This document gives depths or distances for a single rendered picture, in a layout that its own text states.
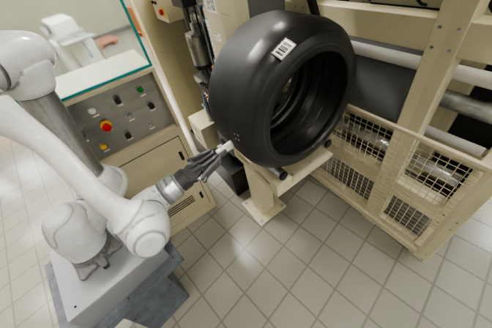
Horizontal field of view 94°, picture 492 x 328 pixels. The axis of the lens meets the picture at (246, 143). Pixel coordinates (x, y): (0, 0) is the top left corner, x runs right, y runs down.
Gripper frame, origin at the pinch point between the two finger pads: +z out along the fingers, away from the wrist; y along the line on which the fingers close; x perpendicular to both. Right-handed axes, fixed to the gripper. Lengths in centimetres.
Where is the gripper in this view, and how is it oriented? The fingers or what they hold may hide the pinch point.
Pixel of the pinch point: (225, 148)
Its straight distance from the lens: 84.4
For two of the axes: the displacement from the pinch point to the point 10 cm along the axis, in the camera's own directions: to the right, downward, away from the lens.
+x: 2.6, 6.4, 7.2
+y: -5.7, -4.9, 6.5
